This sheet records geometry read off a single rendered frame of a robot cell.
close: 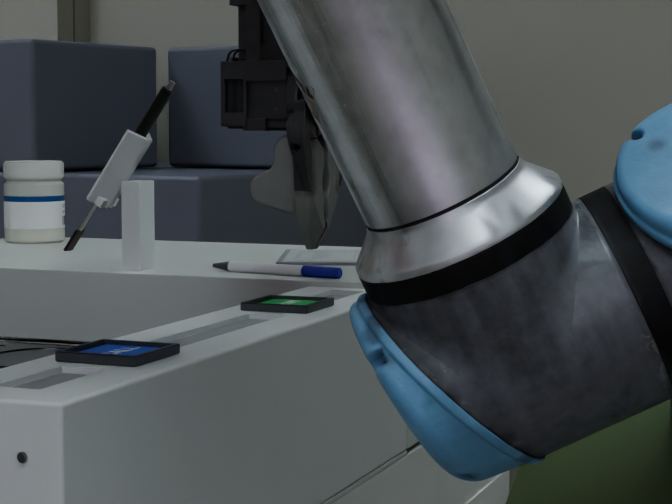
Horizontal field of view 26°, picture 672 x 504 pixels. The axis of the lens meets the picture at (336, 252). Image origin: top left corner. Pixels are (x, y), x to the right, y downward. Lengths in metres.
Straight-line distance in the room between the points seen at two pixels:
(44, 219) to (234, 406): 0.80
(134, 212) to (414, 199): 0.70
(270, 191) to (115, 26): 3.22
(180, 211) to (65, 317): 1.52
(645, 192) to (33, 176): 1.09
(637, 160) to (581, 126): 2.88
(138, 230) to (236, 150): 2.00
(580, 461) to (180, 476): 0.25
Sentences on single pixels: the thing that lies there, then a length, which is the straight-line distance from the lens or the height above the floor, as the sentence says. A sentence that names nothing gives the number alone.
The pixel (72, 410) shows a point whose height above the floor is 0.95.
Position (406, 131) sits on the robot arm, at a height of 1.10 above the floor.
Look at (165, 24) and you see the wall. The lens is 4.26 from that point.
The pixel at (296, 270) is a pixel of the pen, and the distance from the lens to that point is 1.32.
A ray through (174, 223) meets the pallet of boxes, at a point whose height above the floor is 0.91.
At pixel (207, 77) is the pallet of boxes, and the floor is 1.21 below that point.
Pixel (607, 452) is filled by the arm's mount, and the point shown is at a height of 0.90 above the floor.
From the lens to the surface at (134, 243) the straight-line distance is 1.39.
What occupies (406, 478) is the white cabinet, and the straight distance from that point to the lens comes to 1.29.
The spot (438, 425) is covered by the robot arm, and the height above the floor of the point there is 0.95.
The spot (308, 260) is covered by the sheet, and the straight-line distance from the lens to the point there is 1.45.
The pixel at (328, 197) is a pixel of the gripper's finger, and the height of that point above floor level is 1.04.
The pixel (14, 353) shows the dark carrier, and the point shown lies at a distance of 1.33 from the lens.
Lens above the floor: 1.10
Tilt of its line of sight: 5 degrees down
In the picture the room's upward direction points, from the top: straight up
